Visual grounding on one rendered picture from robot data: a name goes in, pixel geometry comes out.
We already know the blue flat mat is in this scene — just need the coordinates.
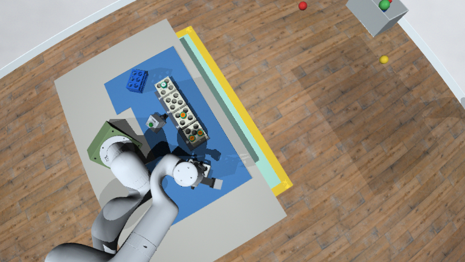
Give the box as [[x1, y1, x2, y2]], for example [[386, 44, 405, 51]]
[[104, 46, 252, 225]]

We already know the blue tube rack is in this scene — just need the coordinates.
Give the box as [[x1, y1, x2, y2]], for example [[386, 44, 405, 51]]
[[126, 69, 148, 94]]

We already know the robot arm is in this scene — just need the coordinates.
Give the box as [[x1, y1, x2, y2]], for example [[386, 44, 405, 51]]
[[45, 135, 223, 262]]

